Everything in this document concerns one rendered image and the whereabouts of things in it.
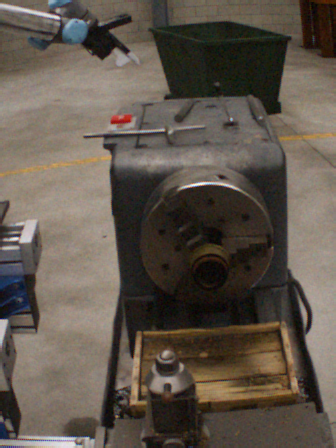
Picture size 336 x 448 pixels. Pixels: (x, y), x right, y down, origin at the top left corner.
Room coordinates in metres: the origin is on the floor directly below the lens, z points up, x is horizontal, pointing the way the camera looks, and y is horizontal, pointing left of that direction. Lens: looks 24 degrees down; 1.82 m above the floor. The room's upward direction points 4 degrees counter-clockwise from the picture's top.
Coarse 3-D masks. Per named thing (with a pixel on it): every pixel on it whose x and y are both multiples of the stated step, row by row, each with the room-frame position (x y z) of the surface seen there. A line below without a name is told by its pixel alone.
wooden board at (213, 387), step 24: (144, 336) 1.40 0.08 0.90; (168, 336) 1.40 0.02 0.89; (192, 336) 1.40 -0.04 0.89; (216, 336) 1.39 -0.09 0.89; (264, 336) 1.37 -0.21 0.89; (144, 360) 1.32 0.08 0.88; (192, 360) 1.30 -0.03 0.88; (216, 360) 1.29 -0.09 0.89; (240, 360) 1.28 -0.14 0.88; (264, 360) 1.27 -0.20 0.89; (288, 360) 1.23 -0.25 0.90; (144, 384) 1.22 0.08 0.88; (216, 384) 1.20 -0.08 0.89; (240, 384) 1.19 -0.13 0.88; (264, 384) 1.18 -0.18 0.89; (288, 384) 1.16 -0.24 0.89; (144, 408) 1.12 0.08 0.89; (216, 408) 1.11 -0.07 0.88; (240, 408) 1.11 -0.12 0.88
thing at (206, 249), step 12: (192, 252) 1.41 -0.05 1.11; (204, 252) 1.38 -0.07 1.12; (216, 252) 1.38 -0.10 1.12; (192, 264) 1.38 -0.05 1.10; (204, 264) 1.35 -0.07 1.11; (216, 264) 1.35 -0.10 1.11; (228, 264) 1.38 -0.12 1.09; (192, 276) 1.38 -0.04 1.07; (204, 276) 1.39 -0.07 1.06; (216, 276) 1.38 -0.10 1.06; (204, 288) 1.35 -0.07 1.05; (216, 288) 1.35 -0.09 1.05
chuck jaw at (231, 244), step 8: (224, 240) 1.48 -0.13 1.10; (232, 240) 1.47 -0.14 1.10; (240, 240) 1.47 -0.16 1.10; (248, 240) 1.46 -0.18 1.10; (256, 240) 1.46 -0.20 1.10; (264, 240) 1.45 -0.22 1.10; (224, 248) 1.43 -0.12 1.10; (232, 248) 1.43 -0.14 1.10; (240, 248) 1.43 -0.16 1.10; (248, 248) 1.43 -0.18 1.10; (256, 248) 1.45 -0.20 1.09; (264, 248) 1.44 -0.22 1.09; (232, 256) 1.41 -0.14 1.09; (240, 256) 1.43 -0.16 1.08; (248, 256) 1.43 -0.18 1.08; (256, 256) 1.45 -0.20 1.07; (264, 256) 1.44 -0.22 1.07; (232, 264) 1.41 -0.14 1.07
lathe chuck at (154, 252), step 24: (168, 192) 1.53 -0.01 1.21; (192, 192) 1.49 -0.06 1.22; (216, 192) 1.49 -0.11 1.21; (240, 192) 1.49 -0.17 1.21; (144, 216) 1.54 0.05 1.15; (168, 216) 1.49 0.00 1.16; (216, 216) 1.49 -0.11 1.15; (240, 216) 1.49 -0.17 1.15; (264, 216) 1.48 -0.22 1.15; (144, 240) 1.50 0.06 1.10; (168, 240) 1.49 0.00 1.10; (144, 264) 1.50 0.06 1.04; (168, 264) 1.50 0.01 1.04; (240, 264) 1.49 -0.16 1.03; (264, 264) 1.48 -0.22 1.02; (168, 288) 1.49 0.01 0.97; (240, 288) 1.49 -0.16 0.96
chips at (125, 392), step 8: (304, 384) 1.57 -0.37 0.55; (120, 392) 1.54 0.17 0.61; (128, 392) 1.58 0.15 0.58; (304, 392) 1.53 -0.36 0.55; (120, 400) 1.57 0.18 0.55; (128, 400) 1.56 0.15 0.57; (304, 400) 1.48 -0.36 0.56; (112, 408) 1.55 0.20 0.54; (120, 408) 1.52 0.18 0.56; (128, 408) 1.50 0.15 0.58; (112, 416) 1.49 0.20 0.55; (120, 416) 1.45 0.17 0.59; (128, 416) 1.44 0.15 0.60; (112, 424) 1.44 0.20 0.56
